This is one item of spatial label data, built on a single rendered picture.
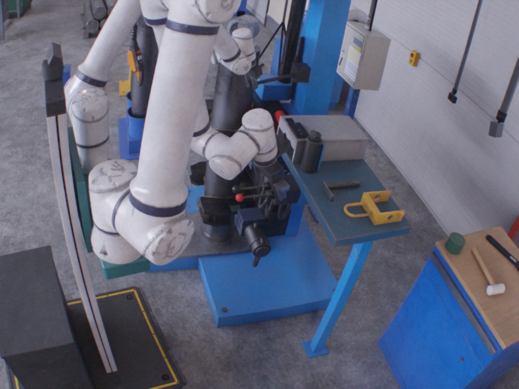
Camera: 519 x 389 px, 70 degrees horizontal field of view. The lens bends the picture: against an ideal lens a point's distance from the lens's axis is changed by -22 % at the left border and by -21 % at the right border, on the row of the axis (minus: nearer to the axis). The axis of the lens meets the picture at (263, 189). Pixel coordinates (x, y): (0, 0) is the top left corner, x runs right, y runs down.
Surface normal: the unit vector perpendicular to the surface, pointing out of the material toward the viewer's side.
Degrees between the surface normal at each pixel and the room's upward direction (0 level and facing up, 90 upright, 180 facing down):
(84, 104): 10
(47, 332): 0
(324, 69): 90
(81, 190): 90
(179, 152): 88
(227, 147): 25
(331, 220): 0
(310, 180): 0
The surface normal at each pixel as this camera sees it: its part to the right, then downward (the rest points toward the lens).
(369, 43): 0.30, 0.62
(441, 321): -0.94, 0.08
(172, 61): -0.21, 0.44
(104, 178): -0.01, -0.77
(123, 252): 0.43, 0.28
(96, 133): 0.57, 0.57
